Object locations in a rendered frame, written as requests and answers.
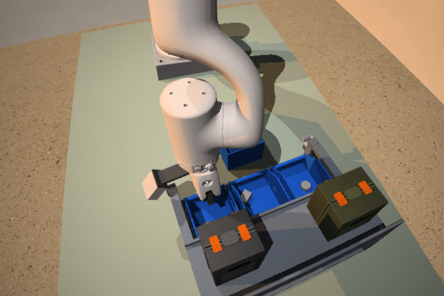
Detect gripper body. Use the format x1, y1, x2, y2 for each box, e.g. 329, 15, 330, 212
189, 165, 221, 201

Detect grey metal disc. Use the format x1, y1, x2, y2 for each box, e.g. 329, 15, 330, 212
300, 181, 311, 191

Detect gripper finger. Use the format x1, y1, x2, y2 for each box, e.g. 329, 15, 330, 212
204, 191, 214, 206

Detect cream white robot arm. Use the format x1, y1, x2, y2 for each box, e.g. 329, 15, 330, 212
142, 0, 265, 200

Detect grey metal shelf frame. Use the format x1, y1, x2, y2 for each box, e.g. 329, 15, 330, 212
166, 135, 404, 296

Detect blue bin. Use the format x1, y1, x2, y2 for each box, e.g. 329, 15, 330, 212
270, 154, 331, 200
220, 138, 265, 171
184, 184, 239, 238
228, 168, 291, 216

